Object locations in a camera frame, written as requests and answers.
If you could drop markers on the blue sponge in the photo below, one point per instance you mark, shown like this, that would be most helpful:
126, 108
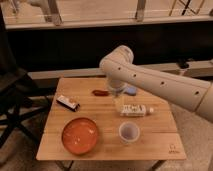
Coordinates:
130, 90

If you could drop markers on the orange bowl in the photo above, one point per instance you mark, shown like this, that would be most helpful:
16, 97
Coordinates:
80, 136

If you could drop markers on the red sausage toy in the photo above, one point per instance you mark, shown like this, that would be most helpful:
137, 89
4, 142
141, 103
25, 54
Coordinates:
100, 93

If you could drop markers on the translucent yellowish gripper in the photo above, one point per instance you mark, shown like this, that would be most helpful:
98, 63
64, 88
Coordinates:
119, 101

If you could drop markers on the white labelled bottle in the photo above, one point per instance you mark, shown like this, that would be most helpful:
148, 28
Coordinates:
136, 110

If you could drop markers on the wooden folding table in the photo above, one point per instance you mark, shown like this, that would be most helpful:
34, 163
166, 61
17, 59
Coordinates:
159, 139

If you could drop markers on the black office chair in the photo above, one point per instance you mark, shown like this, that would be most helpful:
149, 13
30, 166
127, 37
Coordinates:
15, 88

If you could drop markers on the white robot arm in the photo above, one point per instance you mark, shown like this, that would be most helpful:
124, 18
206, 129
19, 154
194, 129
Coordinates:
191, 94

